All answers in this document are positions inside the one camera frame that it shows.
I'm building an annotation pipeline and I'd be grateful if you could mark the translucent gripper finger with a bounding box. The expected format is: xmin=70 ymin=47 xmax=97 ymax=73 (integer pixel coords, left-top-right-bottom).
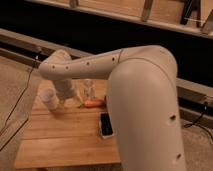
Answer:
xmin=74 ymin=93 xmax=84 ymax=106

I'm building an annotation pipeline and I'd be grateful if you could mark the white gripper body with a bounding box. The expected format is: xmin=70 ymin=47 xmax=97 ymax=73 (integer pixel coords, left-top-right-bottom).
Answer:
xmin=53 ymin=79 xmax=75 ymax=100

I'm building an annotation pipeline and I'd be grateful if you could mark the white ceramic cup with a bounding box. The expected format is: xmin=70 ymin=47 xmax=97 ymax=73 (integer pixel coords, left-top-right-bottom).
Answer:
xmin=38 ymin=88 xmax=58 ymax=111

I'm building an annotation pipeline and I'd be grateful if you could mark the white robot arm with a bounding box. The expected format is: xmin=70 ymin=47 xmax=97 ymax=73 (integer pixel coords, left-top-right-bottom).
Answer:
xmin=39 ymin=45 xmax=187 ymax=171

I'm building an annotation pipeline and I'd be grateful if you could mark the orange carrot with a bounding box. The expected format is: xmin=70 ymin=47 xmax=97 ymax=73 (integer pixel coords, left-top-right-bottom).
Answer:
xmin=81 ymin=99 xmax=105 ymax=108

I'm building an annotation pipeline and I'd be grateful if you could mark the black phone in white case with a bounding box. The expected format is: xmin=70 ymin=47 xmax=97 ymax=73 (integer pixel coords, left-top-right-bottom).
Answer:
xmin=99 ymin=113 xmax=114 ymax=139

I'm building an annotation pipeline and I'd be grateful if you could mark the wooden table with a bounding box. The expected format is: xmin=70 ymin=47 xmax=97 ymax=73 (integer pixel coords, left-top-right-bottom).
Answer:
xmin=13 ymin=78 xmax=122 ymax=170

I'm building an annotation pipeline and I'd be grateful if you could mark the black cable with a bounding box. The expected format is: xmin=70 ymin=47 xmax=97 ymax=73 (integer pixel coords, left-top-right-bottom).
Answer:
xmin=0 ymin=49 xmax=42 ymax=152

